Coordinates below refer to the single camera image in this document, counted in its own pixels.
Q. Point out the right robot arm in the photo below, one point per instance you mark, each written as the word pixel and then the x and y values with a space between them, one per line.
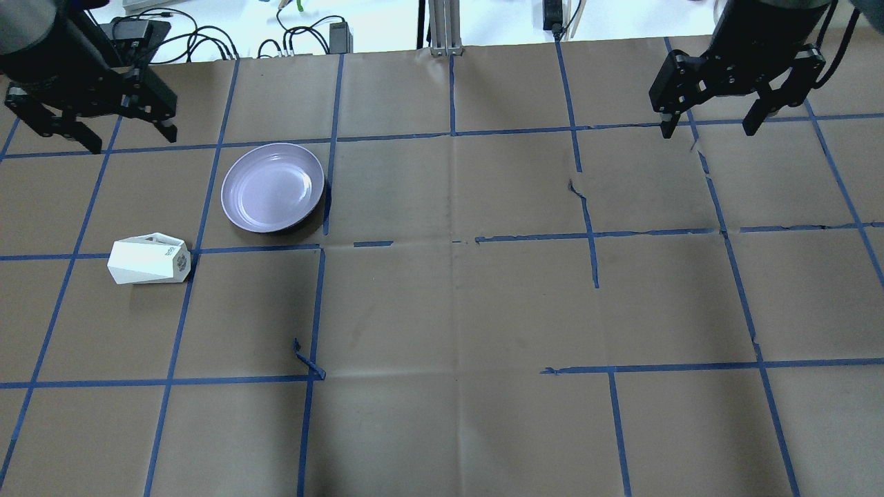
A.
pixel 768 48

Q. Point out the black power adapter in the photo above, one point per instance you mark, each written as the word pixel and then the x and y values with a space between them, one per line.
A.
pixel 340 40

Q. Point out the aluminium frame post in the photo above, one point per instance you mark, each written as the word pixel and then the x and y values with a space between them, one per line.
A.
pixel 444 23

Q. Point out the black device on desk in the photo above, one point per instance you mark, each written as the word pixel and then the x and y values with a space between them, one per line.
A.
pixel 134 40

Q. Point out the white faceted cup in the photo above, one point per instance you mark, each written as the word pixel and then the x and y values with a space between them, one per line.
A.
pixel 149 259

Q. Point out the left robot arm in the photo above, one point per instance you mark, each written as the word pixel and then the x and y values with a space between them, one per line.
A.
pixel 63 68

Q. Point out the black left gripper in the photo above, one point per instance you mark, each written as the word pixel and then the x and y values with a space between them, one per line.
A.
pixel 81 77

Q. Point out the lavender round plate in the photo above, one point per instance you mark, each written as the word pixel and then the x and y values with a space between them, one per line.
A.
pixel 272 188

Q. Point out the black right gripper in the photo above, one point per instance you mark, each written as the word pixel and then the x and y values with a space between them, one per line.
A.
pixel 751 63

